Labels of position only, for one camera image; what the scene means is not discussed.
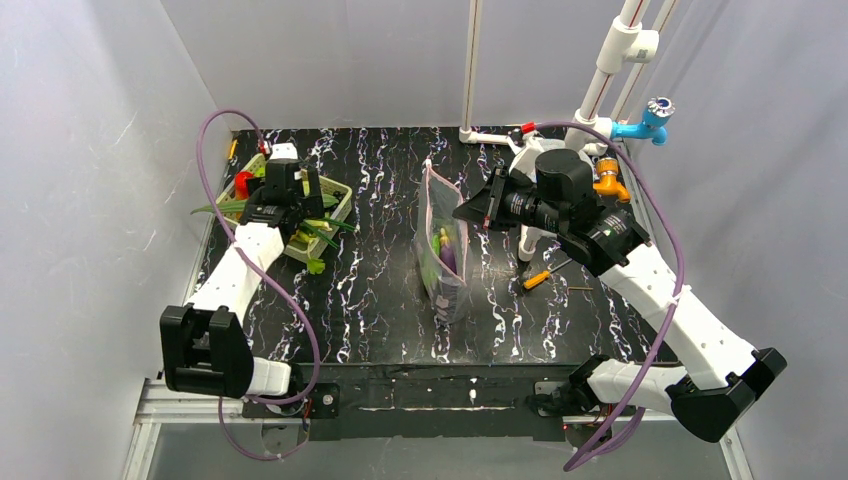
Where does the clear zip top bag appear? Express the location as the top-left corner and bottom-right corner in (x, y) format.
(413, 160), (470, 325)

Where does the red pepper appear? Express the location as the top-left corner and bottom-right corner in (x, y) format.
(234, 171), (255, 200)

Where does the green leafy vegetable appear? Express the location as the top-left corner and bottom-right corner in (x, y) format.
(422, 233), (442, 288)

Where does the purple eggplant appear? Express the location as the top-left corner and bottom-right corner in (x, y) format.
(438, 228), (458, 274)

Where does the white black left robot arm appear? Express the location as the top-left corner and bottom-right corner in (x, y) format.
(160, 158), (324, 399)

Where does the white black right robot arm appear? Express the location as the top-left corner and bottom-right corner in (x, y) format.
(454, 149), (787, 443)

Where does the orange faucet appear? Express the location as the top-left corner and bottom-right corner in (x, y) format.
(593, 157), (631, 203)

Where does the green ridged loofah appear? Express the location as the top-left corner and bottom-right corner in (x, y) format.
(190, 200), (247, 215)

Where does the green lettuce leaf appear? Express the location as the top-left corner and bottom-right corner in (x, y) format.
(306, 258), (326, 275)

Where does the blue faucet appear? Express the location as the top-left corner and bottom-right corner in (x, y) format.
(610, 96), (676, 146)

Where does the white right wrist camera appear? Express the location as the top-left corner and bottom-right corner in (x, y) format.
(507, 122), (544, 183)

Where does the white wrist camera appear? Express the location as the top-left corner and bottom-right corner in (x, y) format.
(268, 142), (299, 161)
(507, 122), (544, 183)

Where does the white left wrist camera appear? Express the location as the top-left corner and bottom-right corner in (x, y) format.
(268, 142), (299, 161)

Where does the orange handled screwdriver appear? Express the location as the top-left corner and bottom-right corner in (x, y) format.
(522, 259), (573, 291)

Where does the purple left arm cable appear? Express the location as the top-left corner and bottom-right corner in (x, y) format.
(195, 109), (323, 463)

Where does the white pipe frame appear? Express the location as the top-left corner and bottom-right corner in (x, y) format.
(458, 0), (680, 263)

